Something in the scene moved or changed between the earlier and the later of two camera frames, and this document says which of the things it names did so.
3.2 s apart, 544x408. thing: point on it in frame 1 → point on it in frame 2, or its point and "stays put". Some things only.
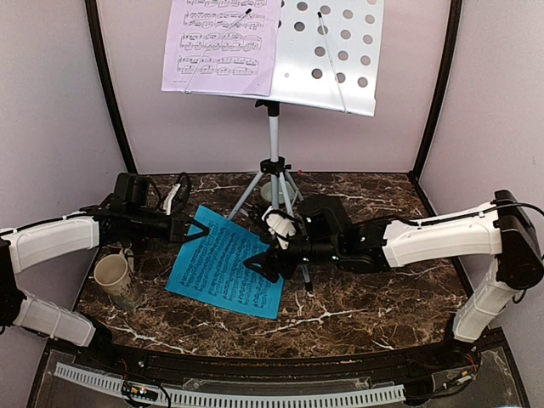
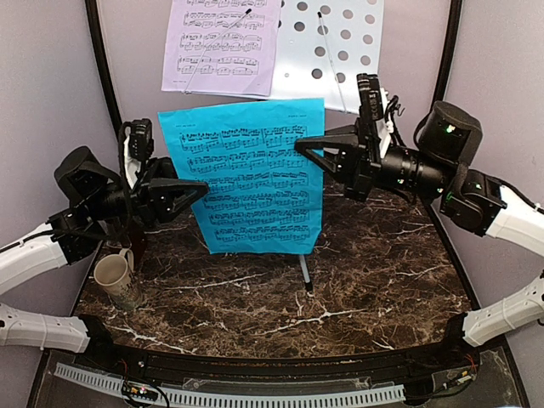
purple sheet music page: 224,47 stays put
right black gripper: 269,260 → 358,167
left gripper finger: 206,230 → 169,197
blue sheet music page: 211,267 → 264,194
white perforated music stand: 329,56 stays put
